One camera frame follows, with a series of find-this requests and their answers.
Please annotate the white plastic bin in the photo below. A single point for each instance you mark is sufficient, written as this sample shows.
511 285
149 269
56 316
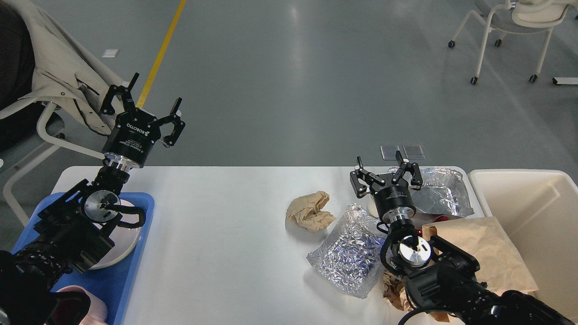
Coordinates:
538 209

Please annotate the crumpled silver foil tray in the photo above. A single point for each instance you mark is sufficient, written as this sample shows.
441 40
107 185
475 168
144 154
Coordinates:
349 257

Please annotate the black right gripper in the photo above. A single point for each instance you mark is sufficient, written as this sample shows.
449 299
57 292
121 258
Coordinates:
393 200

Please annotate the red crushed can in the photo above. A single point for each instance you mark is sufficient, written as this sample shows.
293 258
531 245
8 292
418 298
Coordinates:
440 218

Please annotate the pink mug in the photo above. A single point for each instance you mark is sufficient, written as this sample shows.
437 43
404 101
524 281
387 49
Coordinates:
97 307

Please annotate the white floor plate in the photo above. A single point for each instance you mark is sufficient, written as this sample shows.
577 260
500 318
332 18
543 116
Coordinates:
110 53

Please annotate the floor socket plate left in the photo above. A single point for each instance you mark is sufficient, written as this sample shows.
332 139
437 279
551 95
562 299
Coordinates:
389 152

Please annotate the blue plastic tray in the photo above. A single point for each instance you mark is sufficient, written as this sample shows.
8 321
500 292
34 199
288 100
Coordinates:
111 284

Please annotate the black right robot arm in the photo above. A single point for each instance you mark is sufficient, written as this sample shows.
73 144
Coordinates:
438 276

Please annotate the crumpled brown paper ball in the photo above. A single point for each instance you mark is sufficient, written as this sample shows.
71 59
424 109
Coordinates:
307 211

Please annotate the brown paper bag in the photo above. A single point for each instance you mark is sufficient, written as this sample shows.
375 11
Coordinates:
501 265

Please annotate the floor socket plate right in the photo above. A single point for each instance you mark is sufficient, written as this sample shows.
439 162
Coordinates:
414 152

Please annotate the person in dark clothes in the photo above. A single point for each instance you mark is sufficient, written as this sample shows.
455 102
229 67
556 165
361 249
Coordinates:
17 65

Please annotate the white table foot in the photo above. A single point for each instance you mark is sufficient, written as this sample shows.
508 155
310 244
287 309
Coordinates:
565 81

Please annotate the white chair right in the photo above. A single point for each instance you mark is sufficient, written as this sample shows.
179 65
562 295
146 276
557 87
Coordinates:
516 17

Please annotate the flat silver foil bag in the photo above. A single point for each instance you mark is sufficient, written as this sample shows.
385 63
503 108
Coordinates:
443 192

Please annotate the pink plate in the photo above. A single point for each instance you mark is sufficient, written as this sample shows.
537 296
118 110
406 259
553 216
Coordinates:
125 240

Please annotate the crumpled brown paper wad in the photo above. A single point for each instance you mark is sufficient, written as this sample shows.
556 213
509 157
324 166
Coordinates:
395 293

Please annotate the floor socket plate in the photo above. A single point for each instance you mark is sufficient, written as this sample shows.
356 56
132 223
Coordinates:
414 152
389 152

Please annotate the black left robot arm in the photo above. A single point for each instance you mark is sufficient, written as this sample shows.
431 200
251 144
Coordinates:
74 231

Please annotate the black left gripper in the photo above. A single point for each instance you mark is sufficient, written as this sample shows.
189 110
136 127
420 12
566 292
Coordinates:
133 135

